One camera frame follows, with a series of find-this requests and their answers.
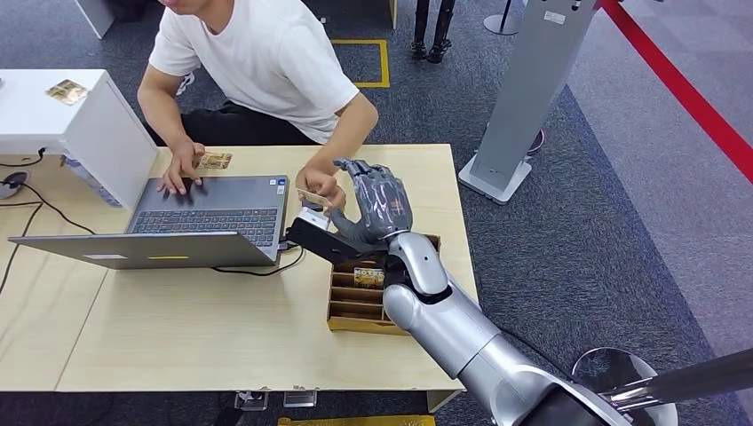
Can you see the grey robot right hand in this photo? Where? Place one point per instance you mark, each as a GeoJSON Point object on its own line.
{"type": "Point", "coordinates": [382, 203]}

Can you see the person's left hand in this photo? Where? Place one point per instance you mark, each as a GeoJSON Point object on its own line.
{"type": "Point", "coordinates": [320, 179]}

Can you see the person's right hand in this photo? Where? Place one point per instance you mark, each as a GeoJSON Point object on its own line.
{"type": "Point", "coordinates": [182, 164]}

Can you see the gold hotel card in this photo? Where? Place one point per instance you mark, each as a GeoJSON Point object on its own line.
{"type": "Point", "coordinates": [66, 92]}
{"type": "Point", "coordinates": [369, 277]}
{"type": "Point", "coordinates": [315, 197]}
{"type": "Point", "coordinates": [214, 160]}

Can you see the person's right forearm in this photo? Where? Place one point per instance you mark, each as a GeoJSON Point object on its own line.
{"type": "Point", "coordinates": [159, 114]}

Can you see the person's left forearm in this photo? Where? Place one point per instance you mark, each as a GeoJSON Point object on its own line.
{"type": "Point", "coordinates": [353, 135]}

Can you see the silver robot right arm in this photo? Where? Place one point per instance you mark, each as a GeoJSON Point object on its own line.
{"type": "Point", "coordinates": [447, 329]}

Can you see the brown slotted card holder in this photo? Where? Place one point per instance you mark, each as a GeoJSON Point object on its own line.
{"type": "Point", "coordinates": [359, 311]}

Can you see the person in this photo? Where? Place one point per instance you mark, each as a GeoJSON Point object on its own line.
{"type": "Point", "coordinates": [265, 59]}

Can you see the grey laptop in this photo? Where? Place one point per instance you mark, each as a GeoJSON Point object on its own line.
{"type": "Point", "coordinates": [206, 203]}

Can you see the black USB plug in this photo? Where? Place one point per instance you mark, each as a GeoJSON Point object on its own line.
{"type": "Point", "coordinates": [286, 244]}

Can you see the white box cabinet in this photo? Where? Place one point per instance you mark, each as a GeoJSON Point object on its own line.
{"type": "Point", "coordinates": [106, 135]}

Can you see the black round base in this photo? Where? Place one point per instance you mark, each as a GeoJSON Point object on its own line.
{"type": "Point", "coordinates": [536, 142]}

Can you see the white furniture panel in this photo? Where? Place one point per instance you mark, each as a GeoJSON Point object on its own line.
{"type": "Point", "coordinates": [94, 14]}

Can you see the grey kiosk stand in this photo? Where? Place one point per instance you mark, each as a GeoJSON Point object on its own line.
{"type": "Point", "coordinates": [529, 88]}

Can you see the grey round stand base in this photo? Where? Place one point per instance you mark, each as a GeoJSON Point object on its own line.
{"type": "Point", "coordinates": [500, 25]}

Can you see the chrome round base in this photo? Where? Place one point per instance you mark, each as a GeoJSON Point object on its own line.
{"type": "Point", "coordinates": [612, 367]}

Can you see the red barrier belt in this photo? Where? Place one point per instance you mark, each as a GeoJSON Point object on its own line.
{"type": "Point", "coordinates": [676, 88]}

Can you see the dark metal pole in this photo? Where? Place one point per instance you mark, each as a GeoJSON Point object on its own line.
{"type": "Point", "coordinates": [706, 376]}

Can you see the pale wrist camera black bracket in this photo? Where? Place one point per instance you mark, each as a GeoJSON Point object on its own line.
{"type": "Point", "coordinates": [323, 241]}

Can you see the clear table bracket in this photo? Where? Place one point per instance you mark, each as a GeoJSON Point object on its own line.
{"type": "Point", "coordinates": [251, 401]}
{"type": "Point", "coordinates": [300, 398]}

